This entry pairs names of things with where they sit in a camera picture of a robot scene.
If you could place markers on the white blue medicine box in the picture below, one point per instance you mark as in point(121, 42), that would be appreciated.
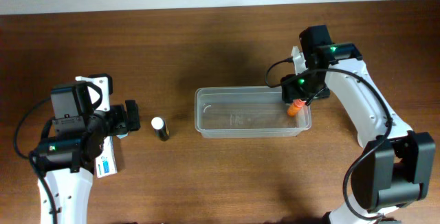
point(106, 161)

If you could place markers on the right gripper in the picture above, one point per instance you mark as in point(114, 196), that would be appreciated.
point(303, 93)

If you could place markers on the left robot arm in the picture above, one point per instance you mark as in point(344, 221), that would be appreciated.
point(64, 159)

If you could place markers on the clear plastic container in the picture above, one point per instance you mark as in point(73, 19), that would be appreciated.
point(246, 112)

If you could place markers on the black bottle white cap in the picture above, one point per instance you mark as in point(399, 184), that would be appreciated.
point(160, 128)

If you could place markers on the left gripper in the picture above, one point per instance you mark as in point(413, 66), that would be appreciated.
point(130, 115)

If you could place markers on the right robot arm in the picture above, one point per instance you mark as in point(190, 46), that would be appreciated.
point(395, 166)

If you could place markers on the orange tube white cap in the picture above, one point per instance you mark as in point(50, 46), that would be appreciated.
point(295, 107)

